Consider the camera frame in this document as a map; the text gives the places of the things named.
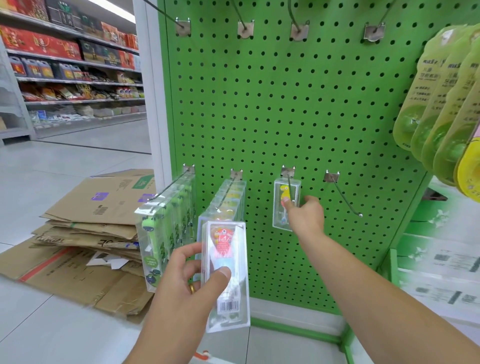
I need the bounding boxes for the person's right hand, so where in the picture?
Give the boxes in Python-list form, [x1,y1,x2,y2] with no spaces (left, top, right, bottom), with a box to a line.
[281,195,326,241]

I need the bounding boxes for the person's left hand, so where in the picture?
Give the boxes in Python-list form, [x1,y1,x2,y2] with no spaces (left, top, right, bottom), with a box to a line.
[153,242,231,354]

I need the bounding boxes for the clear yellow cartoon toothbrush box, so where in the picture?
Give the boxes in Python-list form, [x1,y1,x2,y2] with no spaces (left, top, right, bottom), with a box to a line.
[272,176,303,230]

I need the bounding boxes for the white orange shopping basket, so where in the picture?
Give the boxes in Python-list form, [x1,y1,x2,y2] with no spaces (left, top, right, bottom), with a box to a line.
[191,351,234,364]

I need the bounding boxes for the clear pink cartoon toothbrush box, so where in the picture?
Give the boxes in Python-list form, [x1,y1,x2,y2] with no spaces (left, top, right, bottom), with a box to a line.
[196,219,251,333]

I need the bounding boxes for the bundle of clear kids toothbrushes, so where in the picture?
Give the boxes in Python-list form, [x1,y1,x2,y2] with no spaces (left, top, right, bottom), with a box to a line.
[135,168,196,292]

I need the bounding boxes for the bundle of cartoon toothbrush boxes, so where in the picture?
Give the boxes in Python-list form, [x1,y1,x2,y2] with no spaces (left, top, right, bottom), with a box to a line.
[201,171,247,226]

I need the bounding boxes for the green pegboard display rack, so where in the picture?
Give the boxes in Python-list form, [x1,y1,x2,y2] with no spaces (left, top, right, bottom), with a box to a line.
[157,0,480,354]

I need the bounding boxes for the person's right forearm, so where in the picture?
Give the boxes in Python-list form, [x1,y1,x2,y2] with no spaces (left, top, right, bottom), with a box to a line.
[300,228,480,364]

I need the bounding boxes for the black wallet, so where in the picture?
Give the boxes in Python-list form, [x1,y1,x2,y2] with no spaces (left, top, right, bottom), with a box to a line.
[422,187,449,202]

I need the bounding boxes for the pile of flattened cardboard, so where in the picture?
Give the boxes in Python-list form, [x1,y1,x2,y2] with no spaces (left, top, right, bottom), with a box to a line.
[0,171,157,320]

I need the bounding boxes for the row of green pink packs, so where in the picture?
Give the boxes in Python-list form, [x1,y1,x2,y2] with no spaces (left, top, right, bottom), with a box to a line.
[392,22,480,204]

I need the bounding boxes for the stocked store shelves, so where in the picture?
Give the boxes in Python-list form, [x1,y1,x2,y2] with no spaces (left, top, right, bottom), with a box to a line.
[0,0,147,136]

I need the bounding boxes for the ceiling light strip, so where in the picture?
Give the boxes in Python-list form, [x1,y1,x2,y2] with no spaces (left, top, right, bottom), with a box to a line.
[88,0,136,24]

